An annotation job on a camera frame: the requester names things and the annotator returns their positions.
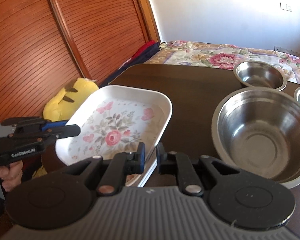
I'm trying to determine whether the white floral rectangular tray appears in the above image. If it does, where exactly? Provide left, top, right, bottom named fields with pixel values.
left=55, top=85, right=172, bottom=187

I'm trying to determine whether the large stainless steel bowl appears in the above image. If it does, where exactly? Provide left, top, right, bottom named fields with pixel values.
left=211, top=87, right=300, bottom=189

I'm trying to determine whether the deep small steel bowl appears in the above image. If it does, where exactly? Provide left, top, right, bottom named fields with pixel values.
left=233, top=61, right=287, bottom=91

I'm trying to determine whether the person's left hand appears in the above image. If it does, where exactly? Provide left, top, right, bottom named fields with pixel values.
left=0, top=161, right=23, bottom=192

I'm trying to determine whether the yellow plush toy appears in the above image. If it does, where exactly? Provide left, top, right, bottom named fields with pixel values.
left=32, top=77, right=100, bottom=178

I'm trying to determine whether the wooden slatted wardrobe door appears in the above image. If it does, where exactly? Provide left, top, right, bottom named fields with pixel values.
left=0, top=0, right=159, bottom=122

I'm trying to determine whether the floral bed quilt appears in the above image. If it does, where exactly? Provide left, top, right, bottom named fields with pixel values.
left=146, top=41, right=300, bottom=84

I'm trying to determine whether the red and navy blanket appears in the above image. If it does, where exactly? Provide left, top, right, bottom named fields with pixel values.
left=98, top=40, right=160, bottom=88

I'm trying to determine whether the white wall switch plate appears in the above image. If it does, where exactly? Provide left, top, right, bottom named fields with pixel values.
left=280, top=2, right=292, bottom=12

